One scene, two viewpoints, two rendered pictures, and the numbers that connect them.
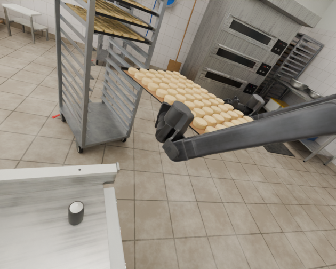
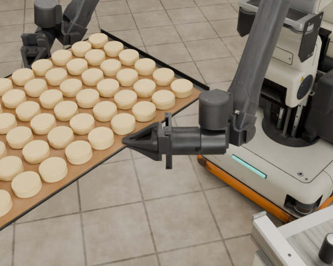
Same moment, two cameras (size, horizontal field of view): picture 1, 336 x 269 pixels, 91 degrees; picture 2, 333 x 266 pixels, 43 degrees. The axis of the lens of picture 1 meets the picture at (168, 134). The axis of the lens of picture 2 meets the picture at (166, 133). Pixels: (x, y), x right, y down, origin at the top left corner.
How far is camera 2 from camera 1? 80 cm
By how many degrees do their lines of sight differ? 60
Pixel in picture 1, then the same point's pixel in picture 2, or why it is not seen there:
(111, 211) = (298, 225)
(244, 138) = (272, 45)
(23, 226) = not seen: outside the picture
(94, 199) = (296, 247)
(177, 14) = not seen: outside the picture
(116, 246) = (330, 211)
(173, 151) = (252, 129)
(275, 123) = (279, 13)
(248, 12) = not seen: outside the picture
